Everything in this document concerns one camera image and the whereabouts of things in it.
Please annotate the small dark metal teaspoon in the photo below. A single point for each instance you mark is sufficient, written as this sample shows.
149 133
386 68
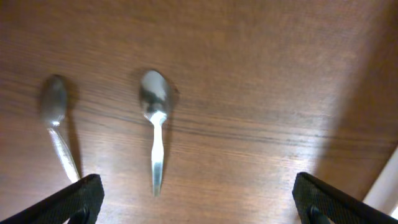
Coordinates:
53 110

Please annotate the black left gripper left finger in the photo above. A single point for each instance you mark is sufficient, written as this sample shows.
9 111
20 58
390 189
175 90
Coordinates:
78 203

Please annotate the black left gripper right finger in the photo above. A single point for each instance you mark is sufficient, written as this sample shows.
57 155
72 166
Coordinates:
318 202

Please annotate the white plastic cutlery tray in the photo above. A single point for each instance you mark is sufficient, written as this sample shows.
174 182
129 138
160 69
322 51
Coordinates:
383 194

